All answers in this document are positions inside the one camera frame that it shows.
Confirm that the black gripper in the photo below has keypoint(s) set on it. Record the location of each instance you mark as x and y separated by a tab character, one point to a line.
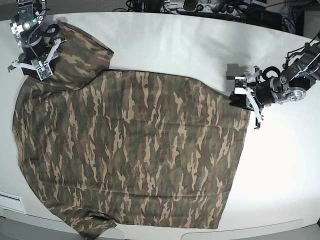
40	47
263	95

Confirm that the camouflage T-shirt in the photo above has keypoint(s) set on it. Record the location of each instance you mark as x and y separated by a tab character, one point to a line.
100	147

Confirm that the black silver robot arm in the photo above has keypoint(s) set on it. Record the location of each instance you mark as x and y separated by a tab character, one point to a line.
301	71
26	25

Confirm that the white label plate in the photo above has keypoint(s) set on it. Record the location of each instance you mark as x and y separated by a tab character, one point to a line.
12	202

